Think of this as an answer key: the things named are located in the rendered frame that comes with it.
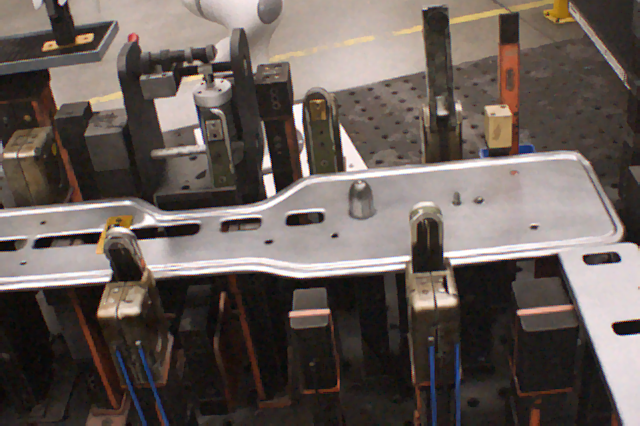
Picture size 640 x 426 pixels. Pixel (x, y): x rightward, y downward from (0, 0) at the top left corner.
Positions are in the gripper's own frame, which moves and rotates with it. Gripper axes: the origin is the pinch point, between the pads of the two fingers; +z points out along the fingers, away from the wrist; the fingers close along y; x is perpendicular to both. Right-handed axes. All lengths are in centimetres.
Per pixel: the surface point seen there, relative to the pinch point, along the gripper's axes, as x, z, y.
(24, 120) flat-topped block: -10.6, 13.9, 1.8
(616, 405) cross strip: 57, 19, 80
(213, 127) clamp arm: 22.1, 10.4, 24.5
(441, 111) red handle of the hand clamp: 54, 12, 29
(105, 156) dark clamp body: 4.8, 14.7, 18.9
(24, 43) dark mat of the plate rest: -8.3, 2.5, -4.5
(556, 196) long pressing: 65, 18, 45
